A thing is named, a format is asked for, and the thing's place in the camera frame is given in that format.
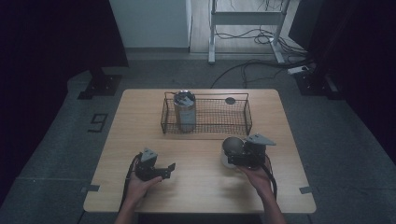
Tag long black floor cable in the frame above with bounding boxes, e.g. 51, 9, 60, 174
209, 58, 314, 90

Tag white power strip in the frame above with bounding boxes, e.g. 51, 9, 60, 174
287, 64, 311, 76

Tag steel tumbler with lid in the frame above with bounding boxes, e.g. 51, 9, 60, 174
173, 90, 198, 133

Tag person's left hand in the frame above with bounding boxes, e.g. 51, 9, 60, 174
125, 170, 163, 204

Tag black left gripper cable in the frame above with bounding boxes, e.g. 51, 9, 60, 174
119, 153, 142, 214

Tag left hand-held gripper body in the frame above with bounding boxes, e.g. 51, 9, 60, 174
134, 147, 159, 182

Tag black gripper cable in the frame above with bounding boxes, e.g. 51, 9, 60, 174
261, 158, 279, 201
119, 153, 142, 214

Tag person's right hand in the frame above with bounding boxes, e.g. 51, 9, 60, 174
236, 157, 275, 196

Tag black stand base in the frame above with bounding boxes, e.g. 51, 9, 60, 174
77, 66, 122, 101
293, 68, 341, 101

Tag white metal desk frame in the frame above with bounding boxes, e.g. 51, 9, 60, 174
207, 0, 292, 65

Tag tangle of black floor cables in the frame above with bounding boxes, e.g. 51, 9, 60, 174
214, 26, 309, 60

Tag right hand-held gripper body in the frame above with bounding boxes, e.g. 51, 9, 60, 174
241, 133, 277, 171

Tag black wire mesh basket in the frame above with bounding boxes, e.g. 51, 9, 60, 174
160, 91, 253, 137

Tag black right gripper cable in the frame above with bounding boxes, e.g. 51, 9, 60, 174
261, 158, 279, 201

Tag dark curtain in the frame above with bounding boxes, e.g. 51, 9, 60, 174
0, 0, 130, 203
288, 0, 396, 167

